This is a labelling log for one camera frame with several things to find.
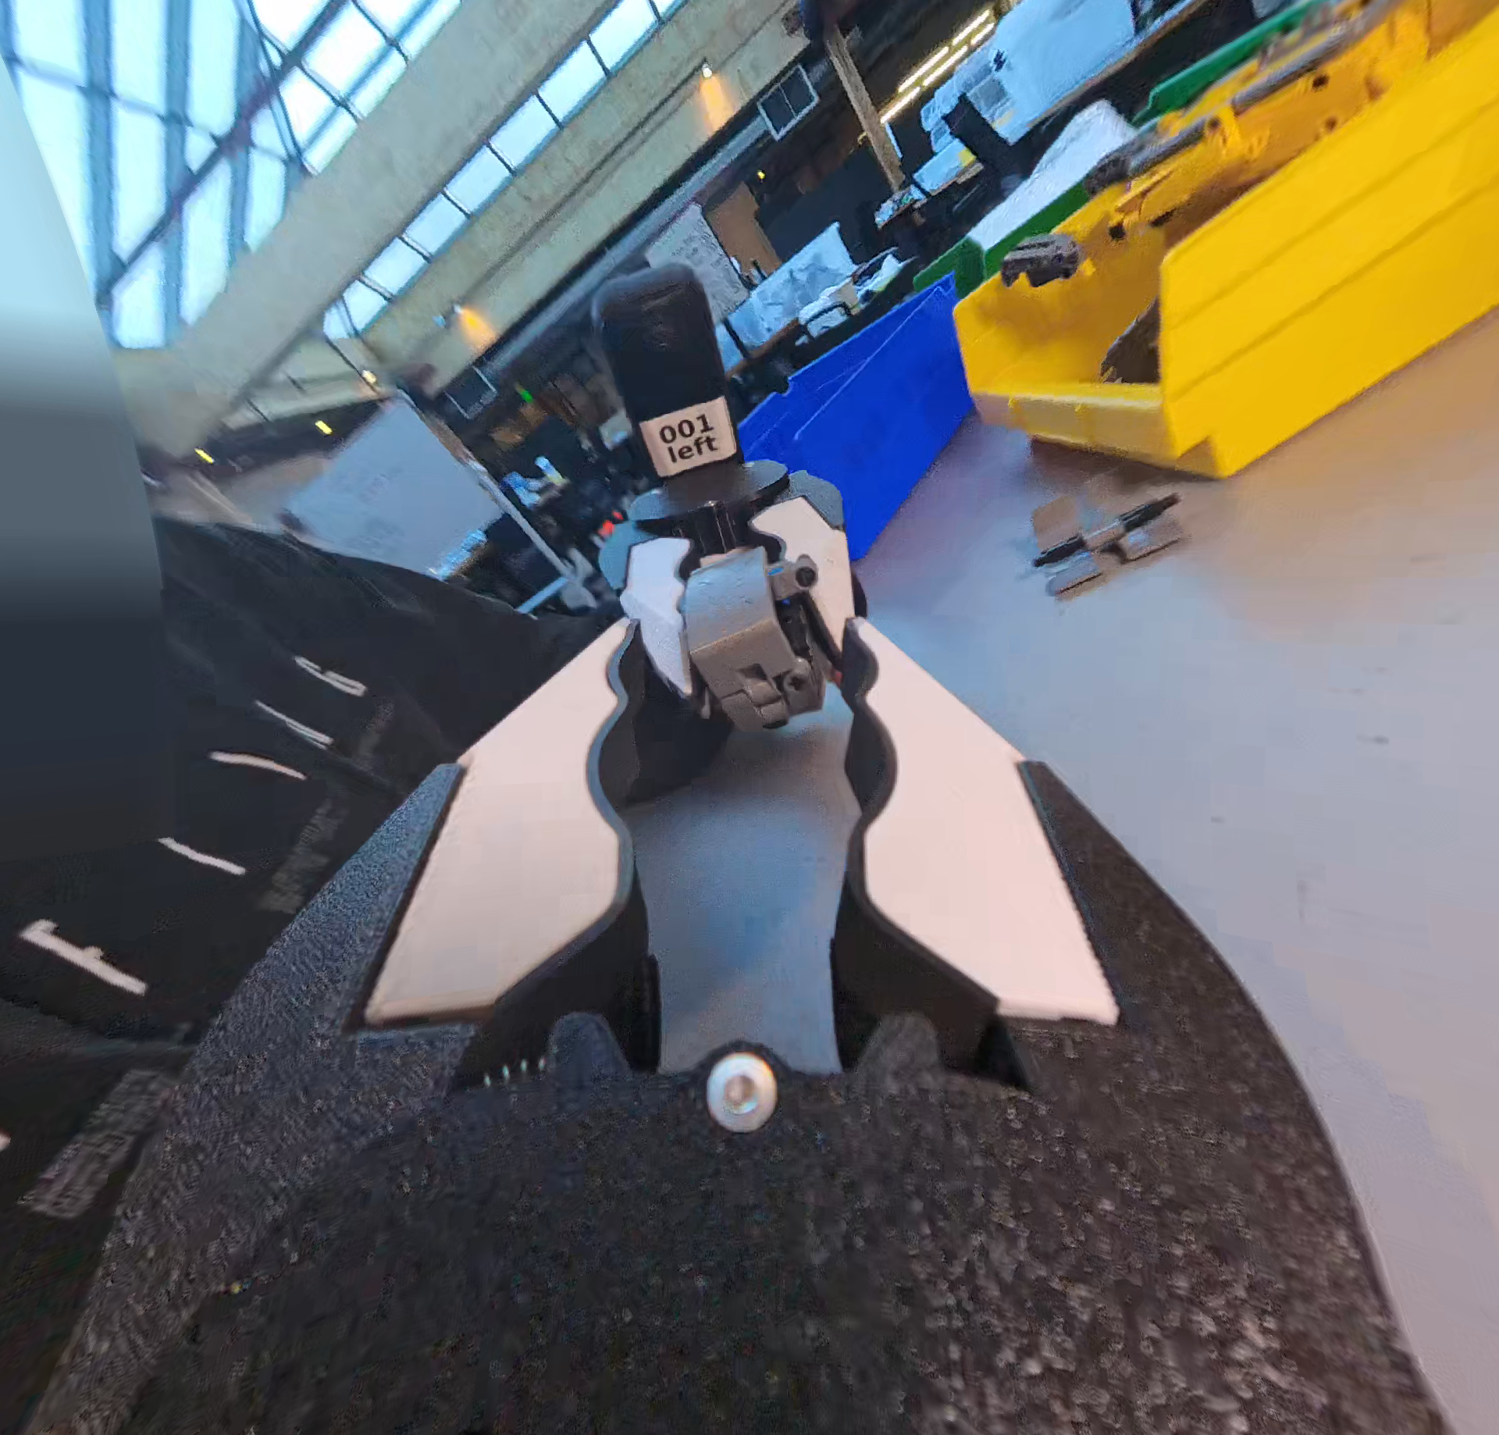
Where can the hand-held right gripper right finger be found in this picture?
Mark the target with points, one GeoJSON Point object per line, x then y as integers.
{"type": "Point", "coordinates": [984, 875]}

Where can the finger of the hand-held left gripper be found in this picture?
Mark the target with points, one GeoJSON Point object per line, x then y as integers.
{"type": "Point", "coordinates": [658, 605]}
{"type": "Point", "coordinates": [832, 568]}

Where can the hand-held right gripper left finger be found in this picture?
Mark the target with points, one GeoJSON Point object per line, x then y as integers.
{"type": "Point", "coordinates": [504, 875]}

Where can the grey toy joint assembly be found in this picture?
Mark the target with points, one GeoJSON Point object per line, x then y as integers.
{"type": "Point", "coordinates": [738, 629]}

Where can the grey desk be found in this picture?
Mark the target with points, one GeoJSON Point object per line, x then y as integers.
{"type": "Point", "coordinates": [1231, 755]}

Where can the blue plastic bin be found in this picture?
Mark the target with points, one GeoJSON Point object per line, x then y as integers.
{"type": "Point", "coordinates": [869, 428]}

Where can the whiteboard sign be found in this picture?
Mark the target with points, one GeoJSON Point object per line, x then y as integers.
{"type": "Point", "coordinates": [387, 487]}

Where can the green plastic bin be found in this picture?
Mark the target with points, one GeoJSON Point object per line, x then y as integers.
{"type": "Point", "coordinates": [1020, 236]}

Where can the white bubble wrap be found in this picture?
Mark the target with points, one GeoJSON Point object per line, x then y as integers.
{"type": "Point", "coordinates": [1054, 172]}

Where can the white storage box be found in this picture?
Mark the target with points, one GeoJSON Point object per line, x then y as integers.
{"type": "Point", "coordinates": [1029, 43]}

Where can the yellow plastic bin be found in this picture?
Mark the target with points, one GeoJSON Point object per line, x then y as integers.
{"type": "Point", "coordinates": [1324, 324]}

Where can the yellow toy tracked robot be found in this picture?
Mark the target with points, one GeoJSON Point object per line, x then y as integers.
{"type": "Point", "coordinates": [1206, 122]}

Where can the small grey bracket assembly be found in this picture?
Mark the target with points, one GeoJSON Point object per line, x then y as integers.
{"type": "Point", "coordinates": [1105, 545]}

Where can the thin wooden post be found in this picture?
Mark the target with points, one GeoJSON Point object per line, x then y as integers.
{"type": "Point", "coordinates": [869, 111]}

